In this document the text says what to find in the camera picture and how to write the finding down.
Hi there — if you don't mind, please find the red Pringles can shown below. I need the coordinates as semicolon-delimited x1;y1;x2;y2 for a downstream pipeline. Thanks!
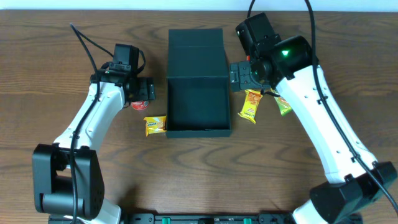
131;101;149;111

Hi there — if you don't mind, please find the green yellow snack packet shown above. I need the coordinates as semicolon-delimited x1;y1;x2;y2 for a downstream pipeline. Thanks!
271;89;292;116

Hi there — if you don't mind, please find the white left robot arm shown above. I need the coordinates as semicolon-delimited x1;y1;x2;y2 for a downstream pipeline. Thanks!
32;82;126;223

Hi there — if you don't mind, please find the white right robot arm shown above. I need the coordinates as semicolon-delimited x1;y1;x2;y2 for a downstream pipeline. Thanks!
238;34;397;223

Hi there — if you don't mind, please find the yellow peanut butter biscuit packet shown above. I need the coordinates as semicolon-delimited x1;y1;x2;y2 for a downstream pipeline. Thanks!
238;90;262;124

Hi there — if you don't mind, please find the yellow almond biscuit packet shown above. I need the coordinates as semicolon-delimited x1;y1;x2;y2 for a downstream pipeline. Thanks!
144;116;167;136

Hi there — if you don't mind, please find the black open box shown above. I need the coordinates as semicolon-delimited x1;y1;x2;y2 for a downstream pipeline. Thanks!
166;29;232;138

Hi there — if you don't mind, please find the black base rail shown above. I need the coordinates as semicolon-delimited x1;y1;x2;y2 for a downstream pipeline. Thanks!
48;212;364;224

